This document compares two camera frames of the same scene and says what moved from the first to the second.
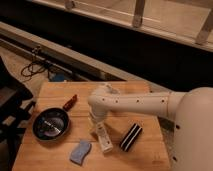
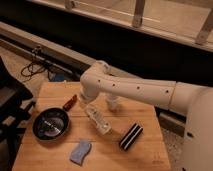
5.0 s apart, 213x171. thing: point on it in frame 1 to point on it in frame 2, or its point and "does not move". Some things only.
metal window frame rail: (188, 22) does not move
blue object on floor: (59, 77) does not move
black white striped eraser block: (131, 137) does not move
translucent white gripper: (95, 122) to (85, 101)
